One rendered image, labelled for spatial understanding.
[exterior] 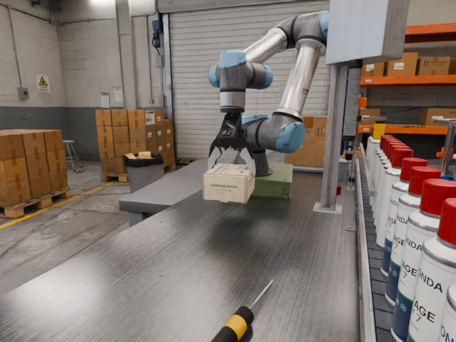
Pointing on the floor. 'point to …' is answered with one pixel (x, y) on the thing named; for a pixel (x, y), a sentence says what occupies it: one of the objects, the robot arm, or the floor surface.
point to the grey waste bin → (144, 176)
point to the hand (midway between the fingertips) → (230, 176)
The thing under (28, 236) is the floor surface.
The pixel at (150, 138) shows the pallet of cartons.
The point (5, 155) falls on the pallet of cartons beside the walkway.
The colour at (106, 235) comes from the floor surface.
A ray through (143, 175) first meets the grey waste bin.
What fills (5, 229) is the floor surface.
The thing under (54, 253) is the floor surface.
